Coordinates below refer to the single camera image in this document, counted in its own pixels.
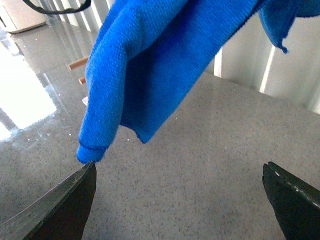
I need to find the white appliance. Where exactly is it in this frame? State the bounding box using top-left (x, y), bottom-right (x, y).
top-left (0, 0), bottom-right (47, 34)

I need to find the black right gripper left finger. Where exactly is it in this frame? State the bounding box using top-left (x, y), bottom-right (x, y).
top-left (0, 162), bottom-right (97, 240)

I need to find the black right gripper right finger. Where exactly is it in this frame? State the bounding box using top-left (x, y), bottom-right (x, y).
top-left (262, 161), bottom-right (320, 240)

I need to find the white wooden towel rack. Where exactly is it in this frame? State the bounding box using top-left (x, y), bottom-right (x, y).
top-left (66, 57), bottom-right (88, 106)

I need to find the white pleated curtain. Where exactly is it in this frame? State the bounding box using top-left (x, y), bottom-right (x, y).
top-left (39, 0), bottom-right (320, 116)

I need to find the blue microfiber cloth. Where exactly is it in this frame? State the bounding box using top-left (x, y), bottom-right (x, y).
top-left (76, 0), bottom-right (320, 164)

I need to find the black cable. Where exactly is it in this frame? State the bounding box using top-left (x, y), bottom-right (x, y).
top-left (22, 0), bottom-right (92, 15)

